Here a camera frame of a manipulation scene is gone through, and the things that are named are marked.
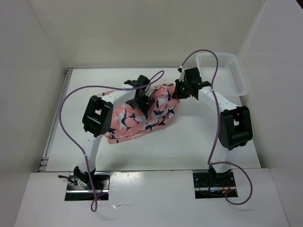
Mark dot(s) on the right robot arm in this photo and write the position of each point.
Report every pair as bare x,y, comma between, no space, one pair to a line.
234,129

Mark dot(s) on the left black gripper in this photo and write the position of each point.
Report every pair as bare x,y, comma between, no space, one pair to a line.
143,107

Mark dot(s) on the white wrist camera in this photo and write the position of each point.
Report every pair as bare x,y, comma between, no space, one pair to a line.
182,76
150,92

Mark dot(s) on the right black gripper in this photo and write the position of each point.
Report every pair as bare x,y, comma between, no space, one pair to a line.
177,94

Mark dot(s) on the aluminium table edge rail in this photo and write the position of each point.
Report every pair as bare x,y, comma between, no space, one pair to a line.
45,157

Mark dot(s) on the pink shark print shorts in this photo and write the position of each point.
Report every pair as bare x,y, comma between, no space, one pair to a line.
129,123

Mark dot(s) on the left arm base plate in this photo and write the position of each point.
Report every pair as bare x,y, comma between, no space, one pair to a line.
76,191

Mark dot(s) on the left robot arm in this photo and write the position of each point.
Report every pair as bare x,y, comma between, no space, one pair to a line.
97,122

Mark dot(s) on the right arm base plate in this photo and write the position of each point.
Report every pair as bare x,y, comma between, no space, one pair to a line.
204,188

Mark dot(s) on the white plastic basket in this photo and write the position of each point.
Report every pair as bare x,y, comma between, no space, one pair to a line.
229,80

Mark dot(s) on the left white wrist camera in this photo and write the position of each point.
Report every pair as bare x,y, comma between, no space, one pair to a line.
150,92

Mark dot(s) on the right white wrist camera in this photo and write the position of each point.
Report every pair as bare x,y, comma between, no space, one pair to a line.
182,76

